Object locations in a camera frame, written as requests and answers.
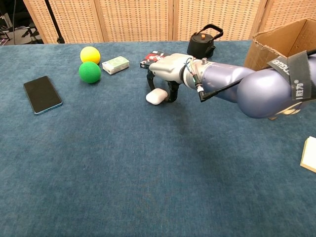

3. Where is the woven wooden folding screen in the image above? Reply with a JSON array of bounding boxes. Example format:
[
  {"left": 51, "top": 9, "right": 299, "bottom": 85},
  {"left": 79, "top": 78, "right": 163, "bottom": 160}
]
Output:
[{"left": 23, "top": 0, "right": 316, "bottom": 44}]

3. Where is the blue table cloth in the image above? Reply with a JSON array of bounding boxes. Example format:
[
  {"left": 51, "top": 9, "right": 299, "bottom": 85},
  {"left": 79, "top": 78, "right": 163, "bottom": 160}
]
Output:
[{"left": 0, "top": 40, "right": 316, "bottom": 237}]

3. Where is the pale yellow sticky note pad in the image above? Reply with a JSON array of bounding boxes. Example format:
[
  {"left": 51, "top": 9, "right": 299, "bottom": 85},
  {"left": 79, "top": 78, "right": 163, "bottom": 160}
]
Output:
[{"left": 300, "top": 136, "right": 316, "bottom": 173}]

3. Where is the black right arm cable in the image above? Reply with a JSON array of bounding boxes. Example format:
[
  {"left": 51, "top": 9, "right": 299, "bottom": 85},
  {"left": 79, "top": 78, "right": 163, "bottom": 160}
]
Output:
[{"left": 197, "top": 49, "right": 316, "bottom": 103}]

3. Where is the black tripod stand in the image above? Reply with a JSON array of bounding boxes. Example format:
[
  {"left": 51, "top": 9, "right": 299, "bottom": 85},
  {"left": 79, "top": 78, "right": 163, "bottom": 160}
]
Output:
[{"left": 44, "top": 0, "right": 65, "bottom": 44}]

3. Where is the dark red-patterned book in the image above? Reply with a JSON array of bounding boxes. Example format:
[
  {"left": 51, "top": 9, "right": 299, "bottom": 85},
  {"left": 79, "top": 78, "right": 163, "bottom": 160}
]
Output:
[{"left": 140, "top": 50, "right": 171, "bottom": 69}]

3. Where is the brown cardboard box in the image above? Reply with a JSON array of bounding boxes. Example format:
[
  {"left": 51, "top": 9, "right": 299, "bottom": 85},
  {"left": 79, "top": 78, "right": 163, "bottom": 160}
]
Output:
[{"left": 243, "top": 19, "right": 316, "bottom": 121}]

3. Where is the black smartphone blue frame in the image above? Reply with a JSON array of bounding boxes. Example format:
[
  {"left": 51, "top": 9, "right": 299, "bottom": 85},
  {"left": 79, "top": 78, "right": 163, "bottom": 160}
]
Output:
[{"left": 23, "top": 75, "right": 63, "bottom": 116}]

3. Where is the white earbuds case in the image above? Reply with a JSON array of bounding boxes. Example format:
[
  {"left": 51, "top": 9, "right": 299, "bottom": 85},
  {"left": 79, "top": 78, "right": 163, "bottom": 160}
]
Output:
[{"left": 145, "top": 88, "right": 168, "bottom": 106}]

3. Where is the black cast iron teapot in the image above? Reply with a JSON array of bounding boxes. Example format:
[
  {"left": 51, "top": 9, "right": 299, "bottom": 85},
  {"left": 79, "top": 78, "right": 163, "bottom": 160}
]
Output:
[{"left": 187, "top": 24, "right": 224, "bottom": 59}]

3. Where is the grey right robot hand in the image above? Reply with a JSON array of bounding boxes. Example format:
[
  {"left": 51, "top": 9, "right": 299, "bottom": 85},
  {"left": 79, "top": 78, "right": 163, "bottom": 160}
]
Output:
[{"left": 145, "top": 53, "right": 196, "bottom": 103}]

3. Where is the green foam ball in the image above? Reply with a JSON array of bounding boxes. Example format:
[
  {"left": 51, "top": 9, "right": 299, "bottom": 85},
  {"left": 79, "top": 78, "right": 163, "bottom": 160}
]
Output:
[{"left": 78, "top": 61, "right": 102, "bottom": 84}]

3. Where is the black velcro arm strap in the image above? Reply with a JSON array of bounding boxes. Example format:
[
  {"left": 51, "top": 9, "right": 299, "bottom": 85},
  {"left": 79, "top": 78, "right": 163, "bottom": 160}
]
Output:
[{"left": 267, "top": 51, "right": 313, "bottom": 101}]

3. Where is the yellow foam ball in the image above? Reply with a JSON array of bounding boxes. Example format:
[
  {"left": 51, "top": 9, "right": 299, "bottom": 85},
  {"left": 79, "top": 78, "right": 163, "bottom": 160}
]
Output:
[{"left": 80, "top": 46, "right": 101, "bottom": 65}]

